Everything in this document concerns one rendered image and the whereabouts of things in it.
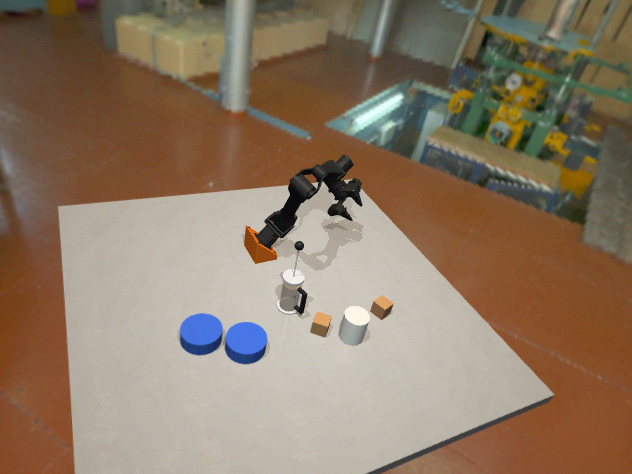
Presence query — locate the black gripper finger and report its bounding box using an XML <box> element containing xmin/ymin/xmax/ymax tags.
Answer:
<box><xmin>351</xmin><ymin>194</ymin><xmax>363</xmax><ymax>207</ymax></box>
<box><xmin>339</xmin><ymin>207</ymin><xmax>353</xmax><ymax>221</ymax></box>

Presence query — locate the blue short cylinder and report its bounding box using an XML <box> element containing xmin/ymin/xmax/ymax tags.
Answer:
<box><xmin>180</xmin><ymin>313</ymin><xmax>223</xmax><ymax>355</ymax></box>
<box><xmin>225</xmin><ymin>322</ymin><xmax>267</xmax><ymax>364</ymax></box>

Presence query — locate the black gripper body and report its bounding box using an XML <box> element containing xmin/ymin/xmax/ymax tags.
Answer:
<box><xmin>327</xmin><ymin>179</ymin><xmax>347</xmax><ymax>216</ymax></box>

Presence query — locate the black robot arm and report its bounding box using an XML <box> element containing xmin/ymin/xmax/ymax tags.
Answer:
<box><xmin>254</xmin><ymin>155</ymin><xmax>361</xmax><ymax>250</ymax></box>

